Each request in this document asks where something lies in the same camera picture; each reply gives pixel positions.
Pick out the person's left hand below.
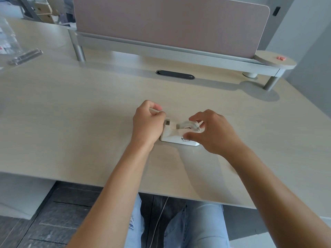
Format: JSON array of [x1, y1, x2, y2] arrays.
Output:
[[132, 100, 167, 152]]

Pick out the person's right hand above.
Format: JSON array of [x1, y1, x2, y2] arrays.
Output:
[[181, 109, 248, 156]]

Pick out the clear plastic wrap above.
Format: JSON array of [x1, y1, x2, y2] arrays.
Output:
[[175, 120, 205, 133]]

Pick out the white charging cable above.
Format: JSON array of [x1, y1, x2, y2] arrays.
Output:
[[149, 107, 171, 126]]

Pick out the person's right forearm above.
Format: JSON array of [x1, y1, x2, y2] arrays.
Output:
[[222, 147, 331, 248]]

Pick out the person's left forearm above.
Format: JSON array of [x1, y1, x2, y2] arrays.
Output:
[[66, 141, 156, 248]]

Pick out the white charger box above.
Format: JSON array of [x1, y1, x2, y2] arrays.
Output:
[[160, 118, 201, 147]]

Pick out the pink desk divider panel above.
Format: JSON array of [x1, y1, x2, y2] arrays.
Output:
[[72, 0, 271, 60]]

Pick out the light blue ripped jeans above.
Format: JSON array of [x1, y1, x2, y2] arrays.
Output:
[[124, 193, 231, 248]]

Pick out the round wooden side tray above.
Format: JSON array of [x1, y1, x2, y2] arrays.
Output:
[[253, 50, 297, 70]]

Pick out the clear plastic zip strip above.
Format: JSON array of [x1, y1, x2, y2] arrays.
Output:
[[7, 48, 43, 66]]

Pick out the cardboard boxes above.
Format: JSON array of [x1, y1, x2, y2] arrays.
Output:
[[33, 0, 68, 24]]

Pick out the clear plastic bag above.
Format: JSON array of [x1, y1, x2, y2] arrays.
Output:
[[0, 17, 24, 70]]

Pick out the black desk cable grommet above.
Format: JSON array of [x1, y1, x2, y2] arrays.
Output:
[[155, 70, 195, 80]]

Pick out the grey desk shelf rail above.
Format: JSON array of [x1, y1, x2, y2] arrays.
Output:
[[67, 28, 287, 91]]

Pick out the thin white hanging cable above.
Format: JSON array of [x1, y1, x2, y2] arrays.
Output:
[[152, 196, 172, 248]]

